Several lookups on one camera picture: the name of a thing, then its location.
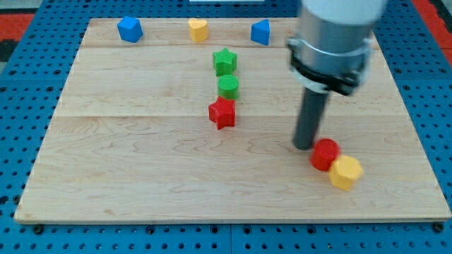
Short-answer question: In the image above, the blue triangle block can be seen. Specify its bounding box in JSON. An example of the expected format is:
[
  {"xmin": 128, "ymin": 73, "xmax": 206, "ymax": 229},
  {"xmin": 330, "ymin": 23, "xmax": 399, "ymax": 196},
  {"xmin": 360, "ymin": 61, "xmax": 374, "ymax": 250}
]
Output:
[{"xmin": 250, "ymin": 19, "xmax": 270, "ymax": 46}]

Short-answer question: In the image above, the yellow heart block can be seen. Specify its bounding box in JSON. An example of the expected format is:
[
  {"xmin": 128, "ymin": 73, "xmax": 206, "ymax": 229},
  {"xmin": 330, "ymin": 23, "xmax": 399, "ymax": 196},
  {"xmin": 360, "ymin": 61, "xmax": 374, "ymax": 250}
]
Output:
[{"xmin": 188, "ymin": 18, "xmax": 209, "ymax": 43}]

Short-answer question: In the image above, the green cylinder block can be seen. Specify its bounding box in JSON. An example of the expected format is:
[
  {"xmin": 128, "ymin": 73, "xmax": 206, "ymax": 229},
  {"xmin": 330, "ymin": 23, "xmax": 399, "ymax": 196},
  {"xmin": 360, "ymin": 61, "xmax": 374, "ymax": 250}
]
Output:
[{"xmin": 217, "ymin": 75, "xmax": 239, "ymax": 99}]

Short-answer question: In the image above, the wooden board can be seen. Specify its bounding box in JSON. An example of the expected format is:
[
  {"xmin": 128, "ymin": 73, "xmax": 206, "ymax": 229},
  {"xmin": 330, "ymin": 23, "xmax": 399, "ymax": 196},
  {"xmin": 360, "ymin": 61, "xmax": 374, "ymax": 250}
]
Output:
[{"xmin": 15, "ymin": 18, "xmax": 451, "ymax": 224}]

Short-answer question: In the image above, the green star block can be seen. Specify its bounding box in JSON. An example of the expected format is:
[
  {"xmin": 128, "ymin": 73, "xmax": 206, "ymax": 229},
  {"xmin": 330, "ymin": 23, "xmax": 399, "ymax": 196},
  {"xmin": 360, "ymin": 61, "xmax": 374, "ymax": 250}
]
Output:
[{"xmin": 213, "ymin": 48, "xmax": 237, "ymax": 77}]

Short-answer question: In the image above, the red star block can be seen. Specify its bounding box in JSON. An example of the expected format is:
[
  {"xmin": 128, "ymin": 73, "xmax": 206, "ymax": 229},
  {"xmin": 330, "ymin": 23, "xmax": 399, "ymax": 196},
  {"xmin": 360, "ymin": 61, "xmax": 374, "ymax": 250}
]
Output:
[{"xmin": 208, "ymin": 96, "xmax": 236, "ymax": 130}]

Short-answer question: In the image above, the blue cube block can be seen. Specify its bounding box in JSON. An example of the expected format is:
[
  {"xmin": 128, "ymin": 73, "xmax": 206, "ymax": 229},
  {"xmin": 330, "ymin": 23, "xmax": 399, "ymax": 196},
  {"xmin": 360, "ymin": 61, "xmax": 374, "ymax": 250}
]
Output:
[{"xmin": 117, "ymin": 16, "xmax": 143, "ymax": 43}]

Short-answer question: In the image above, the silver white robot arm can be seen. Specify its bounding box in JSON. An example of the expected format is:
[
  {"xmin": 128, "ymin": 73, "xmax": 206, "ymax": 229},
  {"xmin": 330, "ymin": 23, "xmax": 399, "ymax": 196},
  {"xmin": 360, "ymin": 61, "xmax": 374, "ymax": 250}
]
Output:
[{"xmin": 287, "ymin": 0, "xmax": 386, "ymax": 96}]

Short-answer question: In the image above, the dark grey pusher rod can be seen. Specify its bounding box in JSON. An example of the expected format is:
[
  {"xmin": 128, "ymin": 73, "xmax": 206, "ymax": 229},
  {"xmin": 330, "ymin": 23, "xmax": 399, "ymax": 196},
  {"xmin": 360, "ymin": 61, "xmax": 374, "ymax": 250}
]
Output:
[{"xmin": 292, "ymin": 88, "xmax": 328, "ymax": 150}]

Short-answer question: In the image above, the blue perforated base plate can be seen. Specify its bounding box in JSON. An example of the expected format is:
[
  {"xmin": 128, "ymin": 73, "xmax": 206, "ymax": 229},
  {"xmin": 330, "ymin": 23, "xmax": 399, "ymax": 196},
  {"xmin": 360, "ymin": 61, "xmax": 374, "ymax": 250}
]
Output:
[{"xmin": 1, "ymin": 0, "xmax": 451, "ymax": 253}]

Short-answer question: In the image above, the yellow hexagon block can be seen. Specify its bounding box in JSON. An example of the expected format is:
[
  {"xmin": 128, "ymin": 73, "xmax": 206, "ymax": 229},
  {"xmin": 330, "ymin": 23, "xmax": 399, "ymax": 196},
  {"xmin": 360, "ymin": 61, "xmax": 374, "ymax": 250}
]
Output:
[{"xmin": 328, "ymin": 155, "xmax": 364, "ymax": 191}]

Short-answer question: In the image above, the red cylinder block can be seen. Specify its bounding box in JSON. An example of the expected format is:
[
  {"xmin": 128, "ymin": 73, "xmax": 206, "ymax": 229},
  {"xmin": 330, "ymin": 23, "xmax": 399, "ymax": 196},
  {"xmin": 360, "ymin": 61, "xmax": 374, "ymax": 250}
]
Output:
[{"xmin": 310, "ymin": 138, "xmax": 340, "ymax": 171}]

